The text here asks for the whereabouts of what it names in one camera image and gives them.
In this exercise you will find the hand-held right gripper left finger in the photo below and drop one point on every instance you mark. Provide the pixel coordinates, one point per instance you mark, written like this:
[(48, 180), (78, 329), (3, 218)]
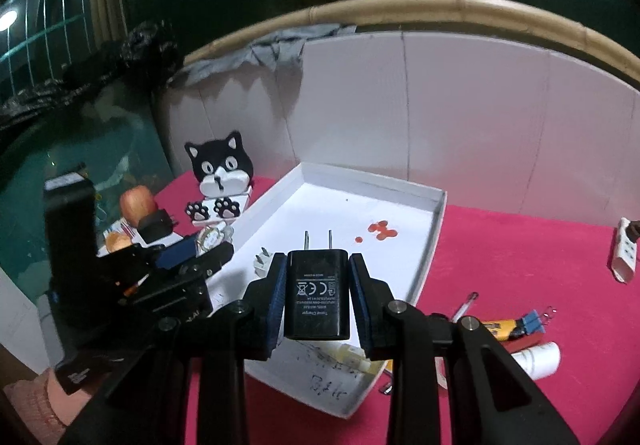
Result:
[(276, 310)]

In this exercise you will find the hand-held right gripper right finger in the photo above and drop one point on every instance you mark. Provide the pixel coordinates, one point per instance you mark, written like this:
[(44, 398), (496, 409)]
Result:
[(361, 310)]

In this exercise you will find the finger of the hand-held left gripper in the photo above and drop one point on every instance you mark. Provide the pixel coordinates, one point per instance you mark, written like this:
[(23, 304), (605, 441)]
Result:
[(176, 252), (210, 261)]

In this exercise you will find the large black wall charger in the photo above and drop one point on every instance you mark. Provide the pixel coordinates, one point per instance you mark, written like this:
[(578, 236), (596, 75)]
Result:
[(315, 295)]

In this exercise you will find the clear ballpoint pen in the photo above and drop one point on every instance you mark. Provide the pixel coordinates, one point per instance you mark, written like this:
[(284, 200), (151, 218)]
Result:
[(464, 307)]

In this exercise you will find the white cardboard tray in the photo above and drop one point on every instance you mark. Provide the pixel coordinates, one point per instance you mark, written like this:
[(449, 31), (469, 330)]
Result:
[(325, 205)]

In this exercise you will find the yellow black lighter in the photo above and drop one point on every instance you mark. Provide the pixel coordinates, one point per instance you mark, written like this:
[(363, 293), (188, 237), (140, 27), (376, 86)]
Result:
[(500, 328)]

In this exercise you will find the white cylindrical tube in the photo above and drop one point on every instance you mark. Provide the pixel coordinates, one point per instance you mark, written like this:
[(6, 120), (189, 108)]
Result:
[(539, 358)]

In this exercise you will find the small black plug adapter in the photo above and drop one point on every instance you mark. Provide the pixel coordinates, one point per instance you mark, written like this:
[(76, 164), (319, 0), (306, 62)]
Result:
[(156, 225)]

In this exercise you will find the white plug adapter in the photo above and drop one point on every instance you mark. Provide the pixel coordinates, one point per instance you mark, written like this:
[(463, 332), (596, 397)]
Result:
[(262, 265)]

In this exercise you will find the orange tangerine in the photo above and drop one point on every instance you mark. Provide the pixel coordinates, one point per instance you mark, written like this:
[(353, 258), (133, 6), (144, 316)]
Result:
[(118, 242)]

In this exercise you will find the colourful small packet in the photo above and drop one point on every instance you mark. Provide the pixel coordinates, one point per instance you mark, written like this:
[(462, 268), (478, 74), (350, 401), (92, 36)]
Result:
[(119, 226)]

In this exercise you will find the red apple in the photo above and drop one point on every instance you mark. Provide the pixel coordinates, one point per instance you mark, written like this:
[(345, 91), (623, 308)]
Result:
[(136, 204)]

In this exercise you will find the black white cat phone stand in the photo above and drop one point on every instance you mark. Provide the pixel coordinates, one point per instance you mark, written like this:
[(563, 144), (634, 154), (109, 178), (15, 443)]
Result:
[(220, 165)]

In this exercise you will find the blue binder clip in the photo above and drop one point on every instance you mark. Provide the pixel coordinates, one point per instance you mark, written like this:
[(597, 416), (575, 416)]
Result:
[(531, 323)]

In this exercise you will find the black plastic bag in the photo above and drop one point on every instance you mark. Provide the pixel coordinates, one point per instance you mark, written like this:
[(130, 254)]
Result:
[(130, 55)]

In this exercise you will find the grey cloth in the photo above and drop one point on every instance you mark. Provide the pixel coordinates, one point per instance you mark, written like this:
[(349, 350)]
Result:
[(272, 50)]

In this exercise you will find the white backdrop board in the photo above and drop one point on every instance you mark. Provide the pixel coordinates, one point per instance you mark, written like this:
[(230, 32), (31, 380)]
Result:
[(475, 115)]

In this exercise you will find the bamboo rail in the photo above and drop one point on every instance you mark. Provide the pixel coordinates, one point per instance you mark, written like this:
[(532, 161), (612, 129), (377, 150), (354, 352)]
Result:
[(450, 7)]

